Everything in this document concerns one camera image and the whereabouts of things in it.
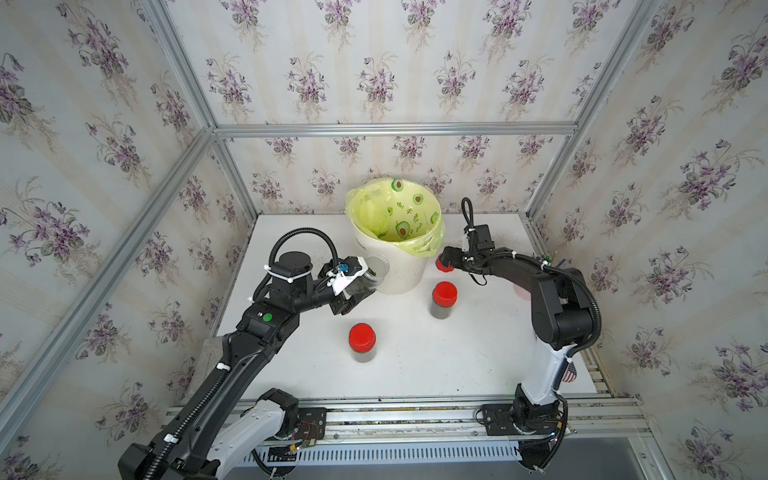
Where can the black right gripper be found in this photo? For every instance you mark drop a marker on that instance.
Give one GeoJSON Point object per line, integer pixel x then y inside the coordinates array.
{"type": "Point", "coordinates": [454, 257]}

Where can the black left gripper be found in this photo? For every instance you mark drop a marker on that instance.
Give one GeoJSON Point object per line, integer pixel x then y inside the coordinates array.
{"type": "Point", "coordinates": [340, 304]}

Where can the red jar lid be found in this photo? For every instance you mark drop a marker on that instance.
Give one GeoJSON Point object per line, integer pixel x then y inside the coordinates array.
{"type": "Point", "coordinates": [441, 266]}

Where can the glass tea jar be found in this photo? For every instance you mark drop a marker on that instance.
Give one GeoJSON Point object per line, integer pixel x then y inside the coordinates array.
{"type": "Point", "coordinates": [375, 269]}

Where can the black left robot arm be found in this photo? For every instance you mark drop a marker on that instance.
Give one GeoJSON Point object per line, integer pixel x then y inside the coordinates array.
{"type": "Point", "coordinates": [303, 272]}

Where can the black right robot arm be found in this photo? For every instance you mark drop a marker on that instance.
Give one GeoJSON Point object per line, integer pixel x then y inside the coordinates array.
{"type": "Point", "coordinates": [565, 318]}

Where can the right red lid jar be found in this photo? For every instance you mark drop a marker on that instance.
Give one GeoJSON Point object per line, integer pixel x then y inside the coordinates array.
{"type": "Point", "coordinates": [444, 298]}

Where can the left red lid jar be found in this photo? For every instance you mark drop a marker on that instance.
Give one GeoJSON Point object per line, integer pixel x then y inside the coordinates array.
{"type": "Point", "coordinates": [362, 342]}

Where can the white plastic trash bin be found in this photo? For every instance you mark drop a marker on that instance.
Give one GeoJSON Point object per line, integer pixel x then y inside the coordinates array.
{"type": "Point", "coordinates": [390, 264]}

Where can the green avocado print bag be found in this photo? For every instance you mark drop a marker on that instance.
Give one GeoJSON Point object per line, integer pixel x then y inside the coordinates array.
{"type": "Point", "coordinates": [398, 212]}

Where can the pink pen holder cup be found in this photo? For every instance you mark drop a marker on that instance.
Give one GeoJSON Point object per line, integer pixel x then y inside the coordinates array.
{"type": "Point", "coordinates": [522, 293]}

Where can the pens in cup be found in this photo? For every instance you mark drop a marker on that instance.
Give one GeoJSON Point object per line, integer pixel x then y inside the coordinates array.
{"type": "Point", "coordinates": [556, 263]}

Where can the printed paper scrap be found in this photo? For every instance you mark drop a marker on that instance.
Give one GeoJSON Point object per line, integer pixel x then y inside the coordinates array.
{"type": "Point", "coordinates": [570, 373]}

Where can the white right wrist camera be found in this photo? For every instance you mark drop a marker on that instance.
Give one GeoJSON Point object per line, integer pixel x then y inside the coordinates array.
{"type": "Point", "coordinates": [479, 239]}

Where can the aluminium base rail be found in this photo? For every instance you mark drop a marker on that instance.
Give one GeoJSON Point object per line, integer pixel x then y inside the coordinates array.
{"type": "Point", "coordinates": [430, 430]}

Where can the aluminium frame bars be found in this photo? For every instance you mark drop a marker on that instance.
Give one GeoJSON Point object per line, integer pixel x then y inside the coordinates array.
{"type": "Point", "coordinates": [115, 23]}

